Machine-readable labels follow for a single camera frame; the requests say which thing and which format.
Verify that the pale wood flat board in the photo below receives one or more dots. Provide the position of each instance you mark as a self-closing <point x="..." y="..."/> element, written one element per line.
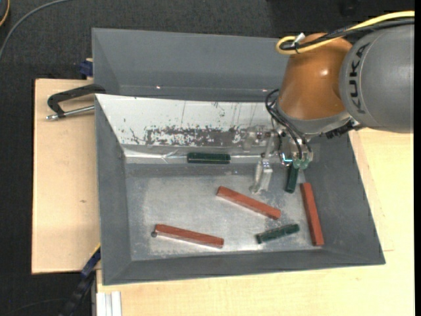
<point x="65" y="183"/>

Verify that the dark green flat block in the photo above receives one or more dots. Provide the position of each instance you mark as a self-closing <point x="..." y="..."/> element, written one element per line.
<point x="208" y="158"/>
<point x="278" y="233"/>
<point x="291" y="181"/>

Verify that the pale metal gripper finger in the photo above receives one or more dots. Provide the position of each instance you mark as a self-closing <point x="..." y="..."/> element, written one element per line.
<point x="267" y="178"/>
<point x="259" y="181"/>

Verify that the grey metal bin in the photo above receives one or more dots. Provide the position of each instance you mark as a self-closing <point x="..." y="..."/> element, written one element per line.
<point x="204" y="209"/>

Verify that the red-brown flat block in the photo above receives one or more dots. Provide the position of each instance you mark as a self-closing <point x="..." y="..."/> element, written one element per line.
<point x="189" y="235"/>
<point x="248" y="202"/>
<point x="312" y="214"/>

